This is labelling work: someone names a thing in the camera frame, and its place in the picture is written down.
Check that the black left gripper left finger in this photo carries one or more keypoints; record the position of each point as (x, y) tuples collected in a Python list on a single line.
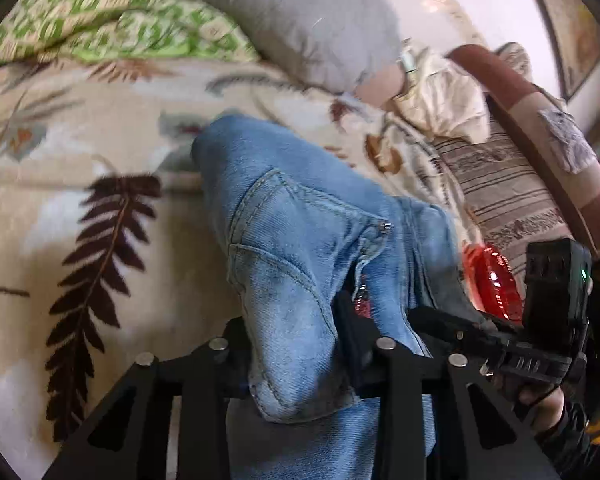
[(127, 434)]

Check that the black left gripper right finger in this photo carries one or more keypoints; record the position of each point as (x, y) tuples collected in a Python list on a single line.
[(439, 417)]

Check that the blue denim jeans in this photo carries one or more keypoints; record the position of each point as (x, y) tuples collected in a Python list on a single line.
[(295, 224)]

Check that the person's right hand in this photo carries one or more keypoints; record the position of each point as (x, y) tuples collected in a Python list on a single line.
[(545, 407)]

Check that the red shiny balloon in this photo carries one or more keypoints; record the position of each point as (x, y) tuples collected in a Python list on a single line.
[(491, 285)]

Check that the brown striped mattress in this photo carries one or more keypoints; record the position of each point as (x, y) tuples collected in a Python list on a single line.
[(509, 202)]

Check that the leaf-patterned beige blanket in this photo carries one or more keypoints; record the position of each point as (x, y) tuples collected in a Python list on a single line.
[(105, 249)]

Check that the grey cloth on headboard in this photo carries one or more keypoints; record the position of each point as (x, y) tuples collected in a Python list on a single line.
[(567, 142)]

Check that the cream satin pillow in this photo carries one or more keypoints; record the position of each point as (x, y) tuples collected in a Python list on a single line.
[(440, 99)]

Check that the pink pillow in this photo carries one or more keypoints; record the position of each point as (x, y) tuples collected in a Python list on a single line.
[(380, 90)]

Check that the grey quilted pillow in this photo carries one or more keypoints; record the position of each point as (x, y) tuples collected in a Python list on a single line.
[(332, 44)]

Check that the green patterned pillow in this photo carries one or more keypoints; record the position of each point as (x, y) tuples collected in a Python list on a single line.
[(94, 31)]

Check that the framed wall picture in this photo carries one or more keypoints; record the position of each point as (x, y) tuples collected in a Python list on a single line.
[(575, 37)]

